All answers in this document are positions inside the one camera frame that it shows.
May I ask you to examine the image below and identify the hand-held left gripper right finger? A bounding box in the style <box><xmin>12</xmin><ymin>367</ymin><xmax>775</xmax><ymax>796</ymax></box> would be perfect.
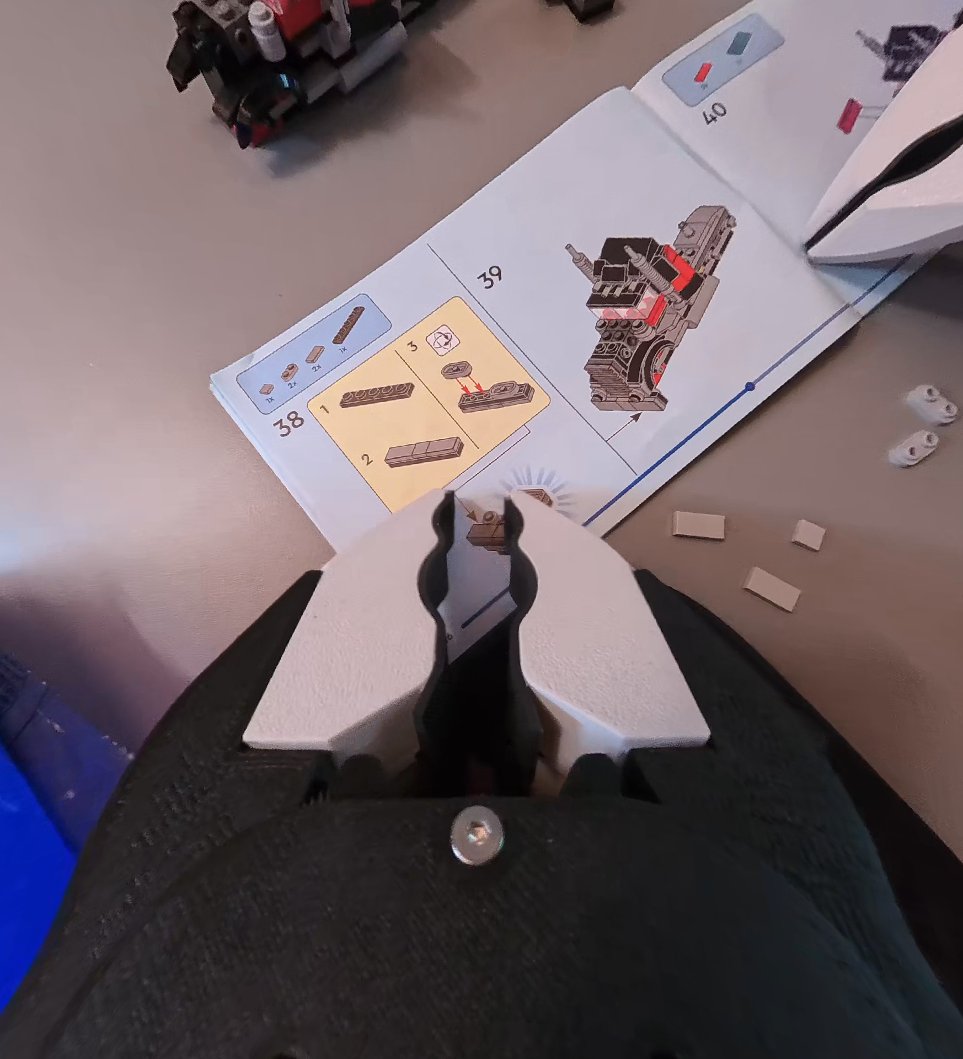
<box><xmin>502</xmin><ymin>492</ymin><xmax>711</xmax><ymax>787</ymax></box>

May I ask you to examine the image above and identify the lego instruction booklet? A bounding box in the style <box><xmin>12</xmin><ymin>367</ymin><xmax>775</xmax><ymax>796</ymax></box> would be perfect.
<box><xmin>208</xmin><ymin>0</ymin><xmax>963</xmax><ymax>663</ymax></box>

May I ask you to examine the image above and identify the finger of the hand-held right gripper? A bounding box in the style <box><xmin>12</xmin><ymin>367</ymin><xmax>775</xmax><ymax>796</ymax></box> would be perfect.
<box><xmin>806</xmin><ymin>124</ymin><xmax>963</xmax><ymax>266</ymax></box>
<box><xmin>804</xmin><ymin>0</ymin><xmax>963</xmax><ymax>241</ymax></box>

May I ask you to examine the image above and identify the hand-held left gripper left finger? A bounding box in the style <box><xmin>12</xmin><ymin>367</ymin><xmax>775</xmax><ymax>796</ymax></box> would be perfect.
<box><xmin>242</xmin><ymin>490</ymin><xmax>458</xmax><ymax>783</ymax></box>

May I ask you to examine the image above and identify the black and red lego truck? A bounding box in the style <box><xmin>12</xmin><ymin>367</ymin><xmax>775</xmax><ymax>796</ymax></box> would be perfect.
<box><xmin>165</xmin><ymin>0</ymin><xmax>408</xmax><ymax>150</ymax></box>

